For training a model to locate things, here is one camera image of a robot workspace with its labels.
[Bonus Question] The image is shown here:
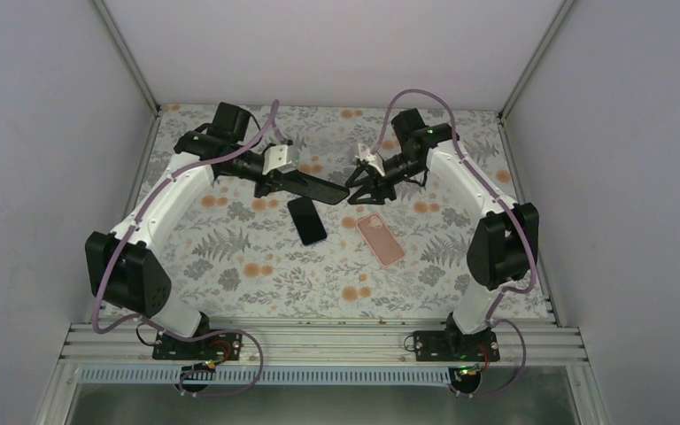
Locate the black phone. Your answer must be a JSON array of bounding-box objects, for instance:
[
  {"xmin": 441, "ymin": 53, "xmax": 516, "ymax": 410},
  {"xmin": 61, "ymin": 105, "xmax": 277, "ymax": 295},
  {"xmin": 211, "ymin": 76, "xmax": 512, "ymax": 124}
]
[{"xmin": 281, "ymin": 171, "xmax": 350, "ymax": 205}]

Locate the pink phone case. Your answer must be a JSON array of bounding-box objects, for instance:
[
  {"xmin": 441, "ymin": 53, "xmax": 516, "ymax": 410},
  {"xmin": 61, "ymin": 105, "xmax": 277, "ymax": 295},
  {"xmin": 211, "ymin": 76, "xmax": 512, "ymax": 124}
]
[{"xmin": 355, "ymin": 213, "xmax": 406, "ymax": 267}]

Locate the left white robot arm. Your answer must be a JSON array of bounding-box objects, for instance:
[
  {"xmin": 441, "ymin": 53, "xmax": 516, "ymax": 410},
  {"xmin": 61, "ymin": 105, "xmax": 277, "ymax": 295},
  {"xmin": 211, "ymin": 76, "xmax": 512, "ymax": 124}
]
[{"xmin": 85, "ymin": 100, "xmax": 285, "ymax": 359}]

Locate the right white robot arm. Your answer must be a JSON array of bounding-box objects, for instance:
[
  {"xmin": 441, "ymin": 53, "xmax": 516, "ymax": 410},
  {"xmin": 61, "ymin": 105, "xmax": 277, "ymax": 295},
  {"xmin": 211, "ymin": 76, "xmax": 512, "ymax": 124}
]
[{"xmin": 345, "ymin": 109, "xmax": 539, "ymax": 360}]

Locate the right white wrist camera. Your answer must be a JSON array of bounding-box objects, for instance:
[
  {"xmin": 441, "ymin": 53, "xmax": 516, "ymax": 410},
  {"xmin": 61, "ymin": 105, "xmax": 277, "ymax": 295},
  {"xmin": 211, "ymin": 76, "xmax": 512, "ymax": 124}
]
[{"xmin": 356, "ymin": 143, "xmax": 386, "ymax": 176}]

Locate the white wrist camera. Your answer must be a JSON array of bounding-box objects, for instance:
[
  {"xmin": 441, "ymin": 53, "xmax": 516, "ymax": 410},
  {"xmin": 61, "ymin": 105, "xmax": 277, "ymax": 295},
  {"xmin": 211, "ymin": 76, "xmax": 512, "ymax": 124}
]
[
  {"xmin": 262, "ymin": 144, "xmax": 299, "ymax": 175},
  {"xmin": 356, "ymin": 143, "xmax": 386, "ymax": 176}
]

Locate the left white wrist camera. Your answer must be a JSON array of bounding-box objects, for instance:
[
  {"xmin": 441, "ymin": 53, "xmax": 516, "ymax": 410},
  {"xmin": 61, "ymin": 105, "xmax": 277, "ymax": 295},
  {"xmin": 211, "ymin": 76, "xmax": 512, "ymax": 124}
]
[{"xmin": 262, "ymin": 144, "xmax": 299, "ymax": 175}]

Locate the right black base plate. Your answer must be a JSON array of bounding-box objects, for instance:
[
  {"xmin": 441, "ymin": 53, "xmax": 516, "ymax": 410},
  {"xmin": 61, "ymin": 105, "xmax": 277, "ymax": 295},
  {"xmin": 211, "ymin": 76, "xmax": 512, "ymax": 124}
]
[{"xmin": 410, "ymin": 328, "xmax": 500, "ymax": 363}]

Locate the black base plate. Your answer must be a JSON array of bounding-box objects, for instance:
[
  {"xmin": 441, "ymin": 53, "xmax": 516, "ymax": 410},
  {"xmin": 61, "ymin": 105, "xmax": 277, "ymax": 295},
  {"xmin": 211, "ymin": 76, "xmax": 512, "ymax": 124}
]
[
  {"xmin": 410, "ymin": 328, "xmax": 500, "ymax": 363},
  {"xmin": 151, "ymin": 333, "xmax": 243, "ymax": 362}
]

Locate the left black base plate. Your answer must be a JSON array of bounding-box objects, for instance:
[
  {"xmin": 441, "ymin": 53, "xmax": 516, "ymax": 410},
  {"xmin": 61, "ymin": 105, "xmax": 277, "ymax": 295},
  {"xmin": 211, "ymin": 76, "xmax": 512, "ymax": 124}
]
[{"xmin": 151, "ymin": 333, "xmax": 243, "ymax": 362}]

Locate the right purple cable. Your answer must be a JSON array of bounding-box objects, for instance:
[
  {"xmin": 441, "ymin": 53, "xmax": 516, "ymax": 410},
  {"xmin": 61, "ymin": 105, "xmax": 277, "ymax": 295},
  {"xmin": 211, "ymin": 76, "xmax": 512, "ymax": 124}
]
[{"xmin": 369, "ymin": 89, "xmax": 539, "ymax": 398}]

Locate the grey slotted cable duct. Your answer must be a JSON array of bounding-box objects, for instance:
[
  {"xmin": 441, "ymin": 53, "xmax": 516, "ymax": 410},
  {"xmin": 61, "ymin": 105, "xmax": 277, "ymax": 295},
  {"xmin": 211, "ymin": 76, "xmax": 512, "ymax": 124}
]
[{"xmin": 78, "ymin": 365, "xmax": 451, "ymax": 387}]

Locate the aluminium rail frame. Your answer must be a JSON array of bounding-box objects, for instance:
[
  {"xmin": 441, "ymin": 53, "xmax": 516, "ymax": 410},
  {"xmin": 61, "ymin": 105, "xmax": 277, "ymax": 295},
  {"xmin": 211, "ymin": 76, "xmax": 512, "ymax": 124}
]
[{"xmin": 59, "ymin": 318, "xmax": 589, "ymax": 367}]

